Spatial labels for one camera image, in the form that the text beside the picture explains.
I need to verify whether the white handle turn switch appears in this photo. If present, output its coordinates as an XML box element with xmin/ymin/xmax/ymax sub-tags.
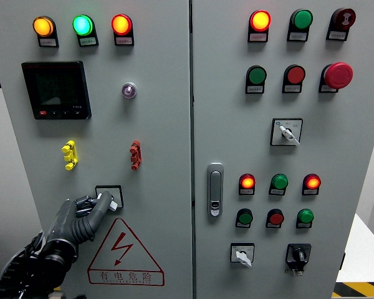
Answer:
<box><xmin>95</xmin><ymin>185</ymin><xmax>125</xmax><ymax>212</ymax></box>

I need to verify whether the red warning triangle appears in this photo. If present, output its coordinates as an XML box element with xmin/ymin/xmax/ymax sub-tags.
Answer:
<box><xmin>87</xmin><ymin>217</ymin><xmax>165</xmax><ymax>287</ymax></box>

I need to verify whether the pale grey cabinet door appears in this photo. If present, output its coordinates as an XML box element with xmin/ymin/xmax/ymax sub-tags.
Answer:
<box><xmin>0</xmin><ymin>0</ymin><xmax>193</xmax><ymax>299</ymax></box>

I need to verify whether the black display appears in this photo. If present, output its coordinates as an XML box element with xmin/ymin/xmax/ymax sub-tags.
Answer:
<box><xmin>21</xmin><ymin>60</ymin><xmax>92</xmax><ymax>120</ymax></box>

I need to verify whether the white round lamp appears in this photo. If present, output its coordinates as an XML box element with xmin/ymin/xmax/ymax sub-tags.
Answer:
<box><xmin>122</xmin><ymin>82</ymin><xmax>138</xmax><ymax>100</ymax></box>

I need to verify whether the silver door lock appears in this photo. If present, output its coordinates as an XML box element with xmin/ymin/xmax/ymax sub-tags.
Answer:
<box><xmin>206</xmin><ymin>162</ymin><xmax>224</xmax><ymax>218</ymax></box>

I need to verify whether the small green push button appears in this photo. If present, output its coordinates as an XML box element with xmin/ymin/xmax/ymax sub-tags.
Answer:
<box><xmin>236</xmin><ymin>208</ymin><xmax>254</xmax><ymax>225</ymax></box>

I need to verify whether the small red lit lamp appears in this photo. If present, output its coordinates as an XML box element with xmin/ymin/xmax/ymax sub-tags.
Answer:
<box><xmin>239</xmin><ymin>173</ymin><xmax>256</xmax><ymax>189</ymax></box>
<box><xmin>302</xmin><ymin>173</ymin><xmax>322</xmax><ymax>190</ymax></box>

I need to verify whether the grey cabinet door with lock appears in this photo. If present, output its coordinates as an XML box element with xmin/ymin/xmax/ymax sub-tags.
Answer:
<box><xmin>191</xmin><ymin>0</ymin><xmax>374</xmax><ymax>299</ymax></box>

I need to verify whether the yellow lit round lamp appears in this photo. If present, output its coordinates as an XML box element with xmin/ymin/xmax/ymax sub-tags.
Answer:
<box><xmin>32</xmin><ymin>16</ymin><xmax>56</xmax><ymax>38</ymax></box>

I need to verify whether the bright green lit lamp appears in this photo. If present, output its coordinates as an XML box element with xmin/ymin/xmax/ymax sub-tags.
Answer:
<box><xmin>72</xmin><ymin>14</ymin><xmax>95</xmax><ymax>37</ymax></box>

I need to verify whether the red lit round lamp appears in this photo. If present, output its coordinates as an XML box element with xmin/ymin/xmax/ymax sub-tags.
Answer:
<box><xmin>111</xmin><ymin>14</ymin><xmax>133</xmax><ymax>36</ymax></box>
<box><xmin>249</xmin><ymin>9</ymin><xmax>272</xmax><ymax>32</ymax></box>

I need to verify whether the small red push button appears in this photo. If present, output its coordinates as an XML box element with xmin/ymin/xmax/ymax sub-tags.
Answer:
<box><xmin>266</xmin><ymin>208</ymin><xmax>285</xmax><ymax>225</ymax></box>

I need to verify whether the small green lamp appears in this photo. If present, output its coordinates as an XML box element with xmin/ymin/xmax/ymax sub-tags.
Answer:
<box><xmin>270</xmin><ymin>173</ymin><xmax>289</xmax><ymax>190</ymax></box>
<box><xmin>297</xmin><ymin>208</ymin><xmax>315</xmax><ymax>224</ymax></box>

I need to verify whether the large green push button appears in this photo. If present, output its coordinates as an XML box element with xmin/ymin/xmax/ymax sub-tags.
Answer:
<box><xmin>247</xmin><ymin>65</ymin><xmax>267</xmax><ymax>85</ymax></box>

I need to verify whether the large red push button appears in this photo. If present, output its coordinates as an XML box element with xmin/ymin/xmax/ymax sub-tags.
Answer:
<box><xmin>284</xmin><ymin>64</ymin><xmax>307</xmax><ymax>85</ymax></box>

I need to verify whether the large red stop button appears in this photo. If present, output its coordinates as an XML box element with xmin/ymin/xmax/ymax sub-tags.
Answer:
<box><xmin>323</xmin><ymin>62</ymin><xmax>354</xmax><ymax>90</ymax></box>

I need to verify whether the large dark green lamp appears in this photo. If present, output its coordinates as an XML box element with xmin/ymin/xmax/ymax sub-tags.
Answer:
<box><xmin>290</xmin><ymin>9</ymin><xmax>314</xmax><ymax>31</ymax></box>

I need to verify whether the dark red buzzer lamp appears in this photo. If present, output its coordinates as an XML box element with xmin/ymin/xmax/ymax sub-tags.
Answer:
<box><xmin>332</xmin><ymin>7</ymin><xmax>357</xmax><ymax>31</ymax></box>

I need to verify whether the small yellow handle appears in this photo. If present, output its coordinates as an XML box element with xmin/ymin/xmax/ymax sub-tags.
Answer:
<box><xmin>61</xmin><ymin>140</ymin><xmax>79</xmax><ymax>171</ymax></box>

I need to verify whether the small red handle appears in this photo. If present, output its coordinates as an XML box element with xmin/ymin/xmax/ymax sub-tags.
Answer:
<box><xmin>130</xmin><ymin>140</ymin><xmax>143</xmax><ymax>171</ymax></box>

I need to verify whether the white handle switch small plate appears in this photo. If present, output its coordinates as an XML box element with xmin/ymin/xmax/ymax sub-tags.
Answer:
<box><xmin>230</xmin><ymin>242</ymin><xmax>256</xmax><ymax>268</ymax></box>

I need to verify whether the black handle turn switch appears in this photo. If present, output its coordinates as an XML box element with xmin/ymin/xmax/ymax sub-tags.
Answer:
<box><xmin>284</xmin><ymin>243</ymin><xmax>312</xmax><ymax>276</ymax></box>

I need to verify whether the white handle switch large plate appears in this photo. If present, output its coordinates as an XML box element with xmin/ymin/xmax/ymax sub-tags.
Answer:
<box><xmin>270</xmin><ymin>118</ymin><xmax>304</xmax><ymax>147</ymax></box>

